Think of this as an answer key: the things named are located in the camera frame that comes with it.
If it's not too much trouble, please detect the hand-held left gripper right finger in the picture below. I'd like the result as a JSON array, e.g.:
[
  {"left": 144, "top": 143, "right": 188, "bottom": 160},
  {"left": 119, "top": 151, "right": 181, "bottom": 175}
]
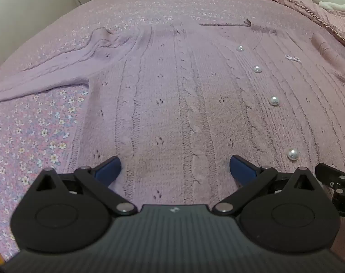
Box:
[{"left": 212, "top": 154, "right": 322, "bottom": 216}]

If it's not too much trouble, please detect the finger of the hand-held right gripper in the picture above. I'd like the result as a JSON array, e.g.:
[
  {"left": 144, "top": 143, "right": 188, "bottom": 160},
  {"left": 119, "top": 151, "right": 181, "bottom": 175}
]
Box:
[{"left": 315, "top": 163, "right": 345, "bottom": 189}]

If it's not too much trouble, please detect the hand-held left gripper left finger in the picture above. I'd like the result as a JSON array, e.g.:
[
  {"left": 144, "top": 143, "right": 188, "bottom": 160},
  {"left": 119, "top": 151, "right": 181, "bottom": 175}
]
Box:
[{"left": 33, "top": 156, "right": 138, "bottom": 215}]

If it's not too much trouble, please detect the pink knit cardigan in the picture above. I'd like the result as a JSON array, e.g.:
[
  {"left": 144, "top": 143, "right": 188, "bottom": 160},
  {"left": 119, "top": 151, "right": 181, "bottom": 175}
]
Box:
[{"left": 0, "top": 18, "right": 345, "bottom": 207}]

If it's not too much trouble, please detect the floral pink bedspread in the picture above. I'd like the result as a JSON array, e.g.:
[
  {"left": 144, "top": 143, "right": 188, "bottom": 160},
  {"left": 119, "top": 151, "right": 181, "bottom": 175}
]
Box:
[{"left": 0, "top": 0, "right": 345, "bottom": 263}]

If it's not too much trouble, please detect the pink quilted pillow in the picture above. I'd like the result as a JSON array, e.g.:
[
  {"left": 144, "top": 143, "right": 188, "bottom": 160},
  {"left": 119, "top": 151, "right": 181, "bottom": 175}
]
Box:
[{"left": 243, "top": 0, "right": 345, "bottom": 46}]

